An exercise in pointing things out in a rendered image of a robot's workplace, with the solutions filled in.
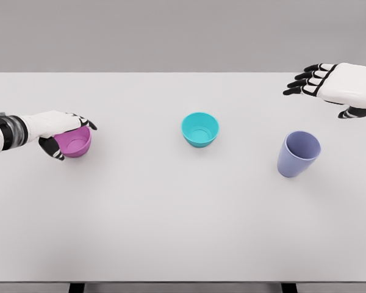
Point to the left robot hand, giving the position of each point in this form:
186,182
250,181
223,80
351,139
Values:
57,121

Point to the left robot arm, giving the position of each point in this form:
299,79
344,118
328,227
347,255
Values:
9,131

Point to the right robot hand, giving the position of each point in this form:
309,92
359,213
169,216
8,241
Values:
346,82

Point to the pink bowl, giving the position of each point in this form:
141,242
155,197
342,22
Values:
74,145

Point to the teal bowl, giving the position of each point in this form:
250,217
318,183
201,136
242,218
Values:
200,129

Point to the lavender cup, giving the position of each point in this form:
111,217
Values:
296,158

